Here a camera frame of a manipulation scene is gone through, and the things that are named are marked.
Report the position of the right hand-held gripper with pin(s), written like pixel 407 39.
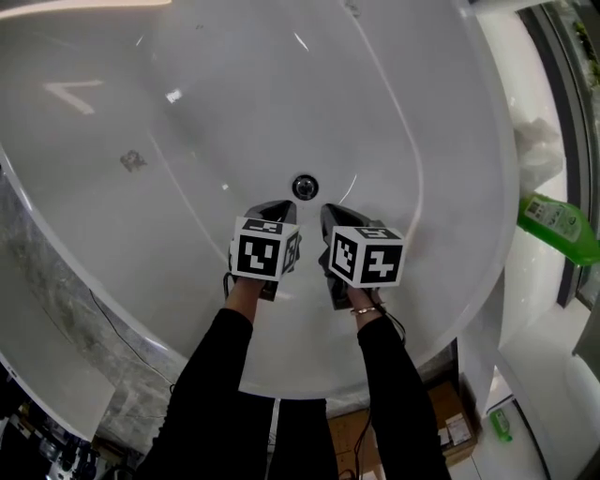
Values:
pixel 370 262

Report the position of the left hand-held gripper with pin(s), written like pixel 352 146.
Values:
pixel 255 255

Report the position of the chrome drain stopper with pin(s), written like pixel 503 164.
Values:
pixel 305 186

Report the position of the white bathtub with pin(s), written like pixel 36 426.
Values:
pixel 234 117

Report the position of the person's left forearm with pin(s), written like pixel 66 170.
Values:
pixel 211 375

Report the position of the person's right forearm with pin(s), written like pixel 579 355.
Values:
pixel 398 384

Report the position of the brown cardboard box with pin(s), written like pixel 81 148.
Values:
pixel 452 422

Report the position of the white ledge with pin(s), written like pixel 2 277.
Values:
pixel 539 328

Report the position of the person's legs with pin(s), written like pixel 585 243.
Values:
pixel 302 440

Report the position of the large green plastic bottle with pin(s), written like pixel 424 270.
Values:
pixel 558 225

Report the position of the small green plastic bottle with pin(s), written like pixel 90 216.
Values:
pixel 500 424

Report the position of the dark window frame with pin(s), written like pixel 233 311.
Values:
pixel 574 117

